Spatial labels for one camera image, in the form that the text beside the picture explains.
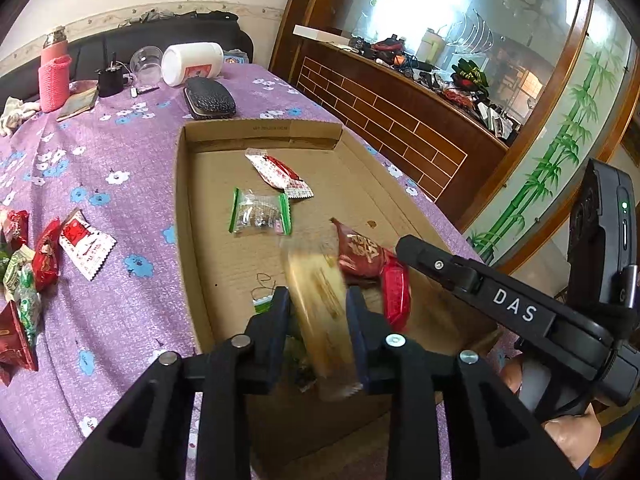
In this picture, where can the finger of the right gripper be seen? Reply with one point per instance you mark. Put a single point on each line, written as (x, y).
(451, 271)

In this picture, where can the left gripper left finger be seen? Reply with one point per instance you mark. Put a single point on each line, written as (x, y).
(146, 433)

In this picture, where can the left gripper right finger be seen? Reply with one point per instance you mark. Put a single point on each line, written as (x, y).
(491, 435)

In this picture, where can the bright red candy packet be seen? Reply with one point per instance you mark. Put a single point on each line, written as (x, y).
(396, 294)

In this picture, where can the dark red foil snack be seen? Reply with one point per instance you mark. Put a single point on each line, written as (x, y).
(358, 255)

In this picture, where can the tan biscuit packet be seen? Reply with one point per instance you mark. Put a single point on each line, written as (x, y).
(318, 290)

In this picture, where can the red white snack packet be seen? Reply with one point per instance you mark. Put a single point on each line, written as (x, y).
(277, 175)
(86, 246)

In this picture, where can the light green snack packet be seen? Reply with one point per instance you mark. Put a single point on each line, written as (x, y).
(20, 287)

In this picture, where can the red cartoon face snack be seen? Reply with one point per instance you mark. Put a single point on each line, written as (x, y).
(47, 251)

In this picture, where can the clear green edged snack packet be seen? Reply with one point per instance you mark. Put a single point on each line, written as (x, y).
(251, 212)

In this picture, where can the cardboard box tray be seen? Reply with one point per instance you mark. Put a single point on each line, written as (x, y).
(294, 434)

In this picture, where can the small red candy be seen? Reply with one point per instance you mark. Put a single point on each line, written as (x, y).
(15, 227)

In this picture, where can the person right hand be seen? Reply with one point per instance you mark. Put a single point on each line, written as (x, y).
(575, 435)

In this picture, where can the wooden brick pattern cabinet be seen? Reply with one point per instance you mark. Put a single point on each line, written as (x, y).
(452, 92)

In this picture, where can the purple floral tablecloth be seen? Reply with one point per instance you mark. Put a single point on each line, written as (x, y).
(117, 164)

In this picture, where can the black textured glasses case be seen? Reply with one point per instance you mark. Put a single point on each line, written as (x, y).
(207, 99)

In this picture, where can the black sofa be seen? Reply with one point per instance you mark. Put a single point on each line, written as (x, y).
(95, 52)

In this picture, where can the white plastic jar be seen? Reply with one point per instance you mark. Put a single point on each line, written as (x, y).
(197, 59)

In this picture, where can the small notebook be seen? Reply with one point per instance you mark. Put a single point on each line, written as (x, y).
(83, 96)

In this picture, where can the white cloth gloves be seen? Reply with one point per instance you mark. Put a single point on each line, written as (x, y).
(16, 112)

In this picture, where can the small black container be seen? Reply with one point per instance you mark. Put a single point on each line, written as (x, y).
(111, 78)

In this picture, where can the clear glass cup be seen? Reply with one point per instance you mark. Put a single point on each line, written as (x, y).
(145, 66)

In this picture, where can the pink sleeved thermos bottle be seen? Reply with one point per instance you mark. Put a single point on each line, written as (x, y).
(54, 71)

